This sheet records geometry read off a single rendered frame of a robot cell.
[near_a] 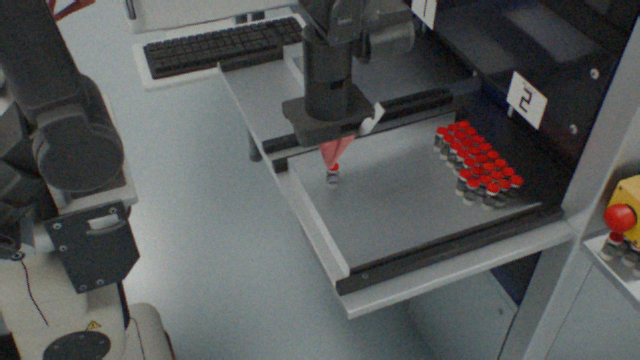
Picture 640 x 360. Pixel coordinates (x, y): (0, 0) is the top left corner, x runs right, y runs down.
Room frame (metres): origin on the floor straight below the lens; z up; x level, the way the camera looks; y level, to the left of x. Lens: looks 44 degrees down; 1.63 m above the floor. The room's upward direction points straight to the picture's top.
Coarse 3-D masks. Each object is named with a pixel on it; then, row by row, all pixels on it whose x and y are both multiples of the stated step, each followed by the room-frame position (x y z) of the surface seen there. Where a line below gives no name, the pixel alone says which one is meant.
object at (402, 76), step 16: (416, 32) 1.25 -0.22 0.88; (288, 48) 1.14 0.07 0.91; (416, 48) 1.19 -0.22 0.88; (432, 48) 1.19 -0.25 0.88; (288, 64) 1.11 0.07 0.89; (368, 64) 1.12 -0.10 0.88; (384, 64) 1.12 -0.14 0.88; (400, 64) 1.12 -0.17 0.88; (416, 64) 1.12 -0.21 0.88; (432, 64) 1.12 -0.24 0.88; (448, 64) 1.12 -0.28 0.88; (352, 80) 1.06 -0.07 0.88; (368, 80) 1.06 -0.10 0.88; (384, 80) 1.06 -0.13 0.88; (400, 80) 1.06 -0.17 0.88; (416, 80) 1.06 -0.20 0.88; (432, 80) 1.06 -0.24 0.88; (448, 80) 1.06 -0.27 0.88; (464, 80) 1.02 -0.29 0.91; (480, 80) 1.03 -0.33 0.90; (368, 96) 1.01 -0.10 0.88; (384, 96) 1.01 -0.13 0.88; (400, 96) 0.96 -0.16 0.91; (416, 96) 0.97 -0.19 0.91
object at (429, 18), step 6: (414, 0) 1.15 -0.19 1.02; (420, 0) 1.13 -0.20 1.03; (432, 0) 1.09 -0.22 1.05; (414, 6) 1.15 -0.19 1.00; (420, 6) 1.13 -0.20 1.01; (432, 6) 1.09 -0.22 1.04; (414, 12) 1.15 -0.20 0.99; (420, 12) 1.13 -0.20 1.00; (426, 12) 1.11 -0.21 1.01; (432, 12) 1.09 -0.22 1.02; (420, 18) 1.13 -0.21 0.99; (426, 18) 1.11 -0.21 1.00; (432, 18) 1.09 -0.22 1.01; (432, 24) 1.08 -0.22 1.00
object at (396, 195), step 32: (416, 128) 0.88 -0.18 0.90; (288, 160) 0.78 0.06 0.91; (320, 160) 0.80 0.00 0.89; (352, 160) 0.81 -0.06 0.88; (384, 160) 0.81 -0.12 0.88; (416, 160) 0.81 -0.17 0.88; (320, 192) 0.73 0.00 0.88; (352, 192) 0.73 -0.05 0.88; (384, 192) 0.73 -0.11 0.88; (416, 192) 0.73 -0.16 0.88; (448, 192) 0.73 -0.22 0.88; (320, 224) 0.64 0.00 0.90; (352, 224) 0.66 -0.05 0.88; (384, 224) 0.66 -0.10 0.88; (416, 224) 0.66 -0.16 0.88; (448, 224) 0.66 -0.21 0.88; (480, 224) 0.63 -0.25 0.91; (352, 256) 0.59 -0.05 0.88; (384, 256) 0.56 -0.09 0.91
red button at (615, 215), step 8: (608, 208) 0.58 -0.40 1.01; (616, 208) 0.57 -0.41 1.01; (624, 208) 0.57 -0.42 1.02; (608, 216) 0.57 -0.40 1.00; (616, 216) 0.56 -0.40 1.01; (624, 216) 0.56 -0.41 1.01; (632, 216) 0.56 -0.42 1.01; (608, 224) 0.56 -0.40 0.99; (616, 224) 0.56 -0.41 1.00; (624, 224) 0.55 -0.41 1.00; (632, 224) 0.55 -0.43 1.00; (616, 232) 0.55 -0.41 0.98
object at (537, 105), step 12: (516, 72) 0.84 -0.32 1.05; (516, 84) 0.84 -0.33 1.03; (528, 84) 0.81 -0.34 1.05; (516, 96) 0.83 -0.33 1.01; (528, 96) 0.81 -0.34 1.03; (540, 96) 0.78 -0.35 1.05; (516, 108) 0.82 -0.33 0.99; (528, 108) 0.80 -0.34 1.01; (540, 108) 0.77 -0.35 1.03; (528, 120) 0.79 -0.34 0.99; (540, 120) 0.77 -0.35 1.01
